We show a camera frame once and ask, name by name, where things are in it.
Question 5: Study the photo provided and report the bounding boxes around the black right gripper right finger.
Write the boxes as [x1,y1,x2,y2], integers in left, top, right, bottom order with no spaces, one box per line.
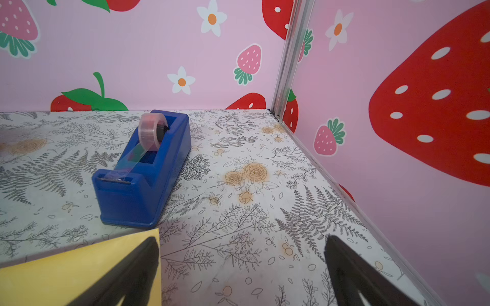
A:
[324,235,417,306]

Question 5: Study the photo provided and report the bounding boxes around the clear tape roll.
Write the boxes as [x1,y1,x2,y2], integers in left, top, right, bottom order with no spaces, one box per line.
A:
[102,113,168,184]

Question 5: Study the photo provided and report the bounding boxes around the yellow orange wrapping paper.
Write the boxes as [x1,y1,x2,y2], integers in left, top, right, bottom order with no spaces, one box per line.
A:
[1,229,162,305]

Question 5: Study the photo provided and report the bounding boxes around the blue tape dispenser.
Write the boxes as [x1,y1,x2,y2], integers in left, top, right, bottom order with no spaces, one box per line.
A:
[92,110,191,228]

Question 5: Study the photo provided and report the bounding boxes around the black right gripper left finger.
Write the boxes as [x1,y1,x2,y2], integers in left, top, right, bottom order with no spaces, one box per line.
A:
[69,237,160,305]

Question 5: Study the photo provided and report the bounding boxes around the right aluminium corner post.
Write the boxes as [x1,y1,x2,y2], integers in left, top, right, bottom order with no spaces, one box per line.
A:
[270,0,315,123]

